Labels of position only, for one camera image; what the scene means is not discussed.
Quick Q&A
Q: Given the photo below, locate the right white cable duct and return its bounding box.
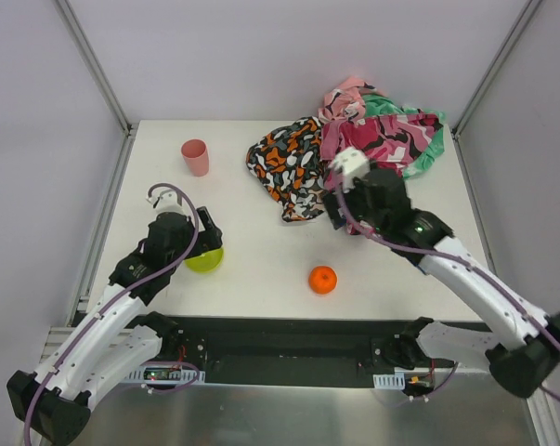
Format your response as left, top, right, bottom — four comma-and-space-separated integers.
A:
372, 372, 406, 391

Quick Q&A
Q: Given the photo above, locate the black orange camouflage cloth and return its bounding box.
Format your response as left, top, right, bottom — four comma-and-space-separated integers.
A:
245, 116, 325, 223

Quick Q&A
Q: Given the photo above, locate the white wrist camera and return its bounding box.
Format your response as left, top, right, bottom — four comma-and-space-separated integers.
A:
329, 147, 371, 190
146, 189, 185, 216

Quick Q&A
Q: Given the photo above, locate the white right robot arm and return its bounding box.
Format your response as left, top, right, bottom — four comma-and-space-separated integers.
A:
323, 166, 560, 399

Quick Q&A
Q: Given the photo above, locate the aluminium frame post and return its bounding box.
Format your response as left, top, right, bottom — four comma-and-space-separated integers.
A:
451, 0, 545, 140
51, 0, 139, 136

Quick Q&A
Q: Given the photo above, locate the left aluminium frame post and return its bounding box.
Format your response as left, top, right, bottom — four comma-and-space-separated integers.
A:
51, 0, 139, 136

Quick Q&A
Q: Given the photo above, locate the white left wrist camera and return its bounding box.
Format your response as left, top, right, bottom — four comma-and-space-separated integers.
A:
146, 189, 185, 216

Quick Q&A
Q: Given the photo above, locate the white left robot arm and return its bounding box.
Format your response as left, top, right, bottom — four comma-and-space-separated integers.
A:
7, 206, 222, 445

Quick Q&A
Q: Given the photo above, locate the left white cable duct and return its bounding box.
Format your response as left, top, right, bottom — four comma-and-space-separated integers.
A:
122, 367, 205, 386

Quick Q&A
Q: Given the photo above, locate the yellow-green plastic bowl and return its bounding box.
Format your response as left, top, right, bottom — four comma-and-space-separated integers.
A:
184, 247, 224, 274

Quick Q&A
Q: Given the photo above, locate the orange mandarin fruit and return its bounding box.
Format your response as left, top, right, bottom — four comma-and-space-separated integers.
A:
307, 266, 338, 295

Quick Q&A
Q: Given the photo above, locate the magenta pink camouflage cloth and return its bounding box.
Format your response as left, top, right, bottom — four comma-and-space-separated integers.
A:
319, 114, 441, 180

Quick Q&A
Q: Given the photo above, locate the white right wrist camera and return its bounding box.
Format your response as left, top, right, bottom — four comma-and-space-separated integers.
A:
329, 147, 371, 190

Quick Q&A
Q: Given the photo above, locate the right aluminium frame post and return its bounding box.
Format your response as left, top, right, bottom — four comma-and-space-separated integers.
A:
451, 0, 545, 140

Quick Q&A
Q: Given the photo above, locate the white cable duct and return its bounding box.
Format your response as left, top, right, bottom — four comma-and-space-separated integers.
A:
372, 372, 406, 391
122, 367, 205, 386

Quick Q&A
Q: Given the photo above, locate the light pink patterned cloth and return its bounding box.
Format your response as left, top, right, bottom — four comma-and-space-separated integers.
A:
318, 76, 385, 124

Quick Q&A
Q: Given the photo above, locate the pink plastic cup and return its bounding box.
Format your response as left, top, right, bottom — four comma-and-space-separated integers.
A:
181, 139, 210, 177

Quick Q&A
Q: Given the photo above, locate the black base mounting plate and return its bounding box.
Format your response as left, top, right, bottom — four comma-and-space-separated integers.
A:
125, 317, 452, 387

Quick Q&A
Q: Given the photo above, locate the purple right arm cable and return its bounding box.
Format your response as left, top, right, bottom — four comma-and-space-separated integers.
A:
334, 166, 560, 413

